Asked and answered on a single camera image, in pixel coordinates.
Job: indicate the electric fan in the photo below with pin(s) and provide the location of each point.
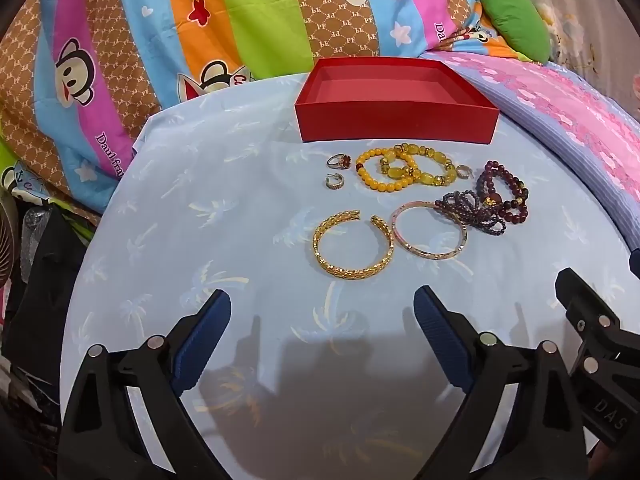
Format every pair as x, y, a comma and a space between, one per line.
9, 240

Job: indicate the red cardboard box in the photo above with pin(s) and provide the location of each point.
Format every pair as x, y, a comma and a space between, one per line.
390, 122

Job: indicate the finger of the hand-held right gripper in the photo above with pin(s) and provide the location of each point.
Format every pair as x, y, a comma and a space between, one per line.
585, 305
635, 262

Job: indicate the pink floral blanket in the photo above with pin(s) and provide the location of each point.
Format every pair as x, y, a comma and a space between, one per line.
560, 105

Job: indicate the black bag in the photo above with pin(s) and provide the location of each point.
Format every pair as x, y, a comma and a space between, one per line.
50, 285

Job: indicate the green pillow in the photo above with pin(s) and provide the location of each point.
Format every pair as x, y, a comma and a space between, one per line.
515, 15

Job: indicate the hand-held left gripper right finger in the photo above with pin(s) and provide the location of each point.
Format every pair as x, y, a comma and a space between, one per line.
442, 342

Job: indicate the silver hoop earring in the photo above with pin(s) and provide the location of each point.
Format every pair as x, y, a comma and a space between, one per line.
332, 181
464, 172

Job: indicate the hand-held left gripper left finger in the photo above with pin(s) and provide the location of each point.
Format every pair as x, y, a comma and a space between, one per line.
200, 342

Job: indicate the pale floral fabric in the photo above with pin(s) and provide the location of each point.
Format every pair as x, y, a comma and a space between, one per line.
575, 5

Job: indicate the colourful monkey print blanket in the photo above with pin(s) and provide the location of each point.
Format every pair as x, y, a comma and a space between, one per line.
150, 50

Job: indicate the rose gold bangle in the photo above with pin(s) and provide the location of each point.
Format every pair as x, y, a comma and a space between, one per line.
452, 252

